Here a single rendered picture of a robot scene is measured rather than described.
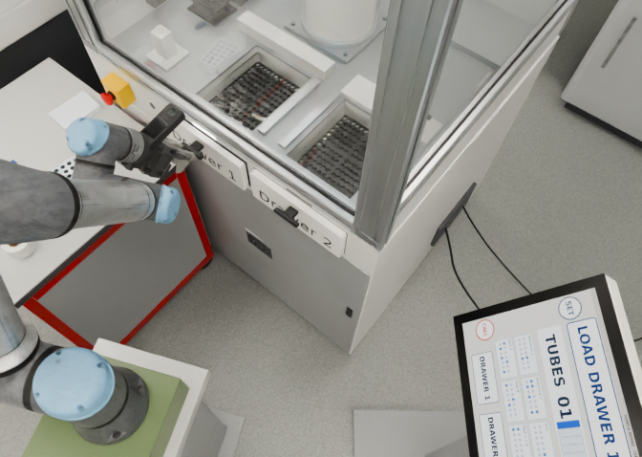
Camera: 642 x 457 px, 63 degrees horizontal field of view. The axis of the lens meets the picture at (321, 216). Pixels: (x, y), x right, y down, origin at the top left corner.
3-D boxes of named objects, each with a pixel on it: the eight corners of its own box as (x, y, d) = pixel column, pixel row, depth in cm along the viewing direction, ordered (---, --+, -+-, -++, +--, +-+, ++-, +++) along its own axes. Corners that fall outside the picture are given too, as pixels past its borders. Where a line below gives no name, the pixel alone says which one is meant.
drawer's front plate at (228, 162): (245, 191, 140) (240, 167, 130) (168, 136, 148) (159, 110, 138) (249, 186, 140) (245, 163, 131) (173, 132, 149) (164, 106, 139)
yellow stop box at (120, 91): (122, 111, 149) (115, 93, 143) (106, 98, 151) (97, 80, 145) (137, 100, 151) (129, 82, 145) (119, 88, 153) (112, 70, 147)
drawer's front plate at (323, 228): (339, 258, 131) (342, 238, 121) (252, 195, 139) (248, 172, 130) (344, 253, 131) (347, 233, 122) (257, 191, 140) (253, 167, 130)
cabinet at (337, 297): (350, 362, 199) (374, 281, 130) (161, 213, 229) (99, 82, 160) (477, 197, 238) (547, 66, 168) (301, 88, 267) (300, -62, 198)
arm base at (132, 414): (125, 456, 103) (109, 450, 95) (59, 429, 106) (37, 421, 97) (162, 382, 111) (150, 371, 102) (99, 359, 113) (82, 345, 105)
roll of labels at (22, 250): (21, 230, 139) (14, 224, 135) (42, 242, 137) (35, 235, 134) (2, 251, 135) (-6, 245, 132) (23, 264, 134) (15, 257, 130)
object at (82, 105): (66, 133, 155) (64, 129, 153) (49, 117, 158) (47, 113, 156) (102, 108, 160) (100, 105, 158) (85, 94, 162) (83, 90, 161)
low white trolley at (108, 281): (111, 376, 195) (12, 305, 129) (9, 277, 212) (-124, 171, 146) (221, 265, 218) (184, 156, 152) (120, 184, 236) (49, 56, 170)
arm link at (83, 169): (108, 223, 102) (119, 167, 102) (55, 210, 104) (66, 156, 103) (128, 221, 110) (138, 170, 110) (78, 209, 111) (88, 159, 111)
